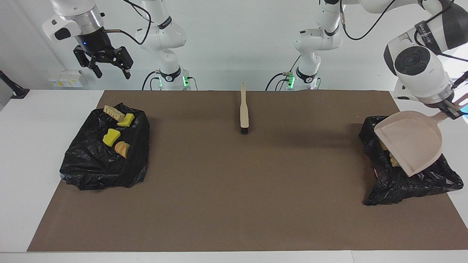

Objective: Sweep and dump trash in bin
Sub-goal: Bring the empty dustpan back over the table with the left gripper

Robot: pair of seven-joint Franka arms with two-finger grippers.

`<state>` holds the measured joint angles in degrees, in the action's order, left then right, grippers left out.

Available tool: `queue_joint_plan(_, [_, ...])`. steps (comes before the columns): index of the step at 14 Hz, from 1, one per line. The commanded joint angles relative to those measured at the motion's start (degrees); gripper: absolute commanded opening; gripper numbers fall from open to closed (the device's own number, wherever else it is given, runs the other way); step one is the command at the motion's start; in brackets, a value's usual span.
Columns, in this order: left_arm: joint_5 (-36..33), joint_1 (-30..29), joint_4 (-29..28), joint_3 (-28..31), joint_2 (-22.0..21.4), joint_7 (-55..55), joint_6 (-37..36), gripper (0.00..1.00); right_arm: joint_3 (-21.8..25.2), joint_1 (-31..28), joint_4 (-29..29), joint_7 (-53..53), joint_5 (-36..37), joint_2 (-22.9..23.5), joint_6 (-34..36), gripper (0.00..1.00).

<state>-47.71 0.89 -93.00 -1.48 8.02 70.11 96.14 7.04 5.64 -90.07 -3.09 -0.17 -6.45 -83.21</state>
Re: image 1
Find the beige sponge chunk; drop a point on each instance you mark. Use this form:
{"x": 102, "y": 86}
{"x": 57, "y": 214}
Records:
{"x": 113, "y": 112}
{"x": 395, "y": 160}
{"x": 122, "y": 149}

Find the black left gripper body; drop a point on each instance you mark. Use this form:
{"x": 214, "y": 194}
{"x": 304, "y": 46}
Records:
{"x": 446, "y": 104}

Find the teal object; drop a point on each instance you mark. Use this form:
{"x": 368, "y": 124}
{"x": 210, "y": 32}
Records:
{"x": 465, "y": 110}

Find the large brown table mat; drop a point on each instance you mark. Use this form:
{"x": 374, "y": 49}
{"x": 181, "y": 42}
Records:
{"x": 256, "y": 201}

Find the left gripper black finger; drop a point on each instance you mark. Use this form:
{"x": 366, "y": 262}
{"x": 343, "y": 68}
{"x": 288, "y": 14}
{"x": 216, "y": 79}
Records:
{"x": 454, "y": 114}

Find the pink plastic bin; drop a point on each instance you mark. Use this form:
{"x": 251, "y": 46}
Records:
{"x": 374, "y": 170}

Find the plain yellow sponge piece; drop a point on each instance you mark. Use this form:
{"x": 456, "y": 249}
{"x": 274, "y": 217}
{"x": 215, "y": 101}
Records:
{"x": 110, "y": 138}

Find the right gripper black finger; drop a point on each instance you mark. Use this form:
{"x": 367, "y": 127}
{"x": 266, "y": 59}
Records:
{"x": 96, "y": 70}
{"x": 126, "y": 72}

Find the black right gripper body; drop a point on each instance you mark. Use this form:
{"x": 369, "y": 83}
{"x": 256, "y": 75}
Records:
{"x": 97, "y": 45}

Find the beige hand brush black bristles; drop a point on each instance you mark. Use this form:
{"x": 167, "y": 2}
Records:
{"x": 244, "y": 113}

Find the green and yellow sponge piece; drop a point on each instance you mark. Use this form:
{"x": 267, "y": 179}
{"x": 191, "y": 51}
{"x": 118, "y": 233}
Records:
{"x": 126, "y": 120}

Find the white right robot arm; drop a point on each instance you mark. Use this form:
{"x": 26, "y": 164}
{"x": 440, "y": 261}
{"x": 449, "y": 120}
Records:
{"x": 73, "y": 14}

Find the beige plastic dustpan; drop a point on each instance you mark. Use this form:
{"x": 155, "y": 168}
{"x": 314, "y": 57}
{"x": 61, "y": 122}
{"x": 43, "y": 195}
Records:
{"x": 413, "y": 142}

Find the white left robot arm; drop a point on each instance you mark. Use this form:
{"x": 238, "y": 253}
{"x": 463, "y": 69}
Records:
{"x": 420, "y": 69}

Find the black plastic trash bag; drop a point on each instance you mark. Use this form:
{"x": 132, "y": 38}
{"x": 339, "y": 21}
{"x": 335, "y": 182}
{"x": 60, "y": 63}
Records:
{"x": 420, "y": 186}
{"x": 95, "y": 168}

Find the black camera stand foot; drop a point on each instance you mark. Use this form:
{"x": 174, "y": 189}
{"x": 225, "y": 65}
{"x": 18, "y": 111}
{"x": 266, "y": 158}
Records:
{"x": 14, "y": 91}
{"x": 462, "y": 77}

